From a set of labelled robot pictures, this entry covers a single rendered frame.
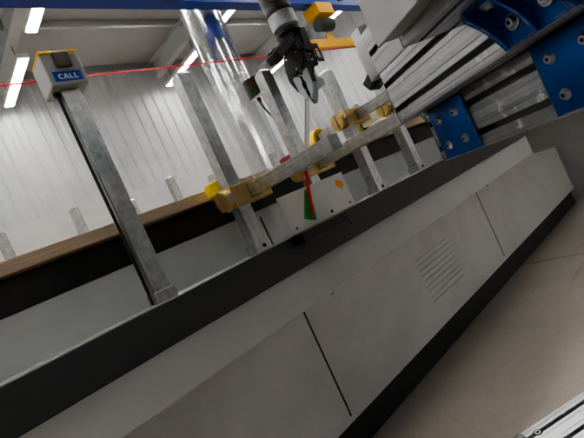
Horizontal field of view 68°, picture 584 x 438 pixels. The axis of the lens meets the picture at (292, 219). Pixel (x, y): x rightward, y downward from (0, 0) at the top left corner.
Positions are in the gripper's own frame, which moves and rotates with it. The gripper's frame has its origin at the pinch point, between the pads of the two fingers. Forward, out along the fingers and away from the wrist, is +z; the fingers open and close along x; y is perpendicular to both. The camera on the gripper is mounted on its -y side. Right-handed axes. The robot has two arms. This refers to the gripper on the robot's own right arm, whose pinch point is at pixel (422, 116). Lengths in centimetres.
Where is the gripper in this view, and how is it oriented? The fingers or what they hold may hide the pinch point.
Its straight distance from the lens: 101.2
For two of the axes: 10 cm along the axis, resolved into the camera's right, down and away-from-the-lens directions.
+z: 4.2, 9.1, 0.2
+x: 6.9, -3.3, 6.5
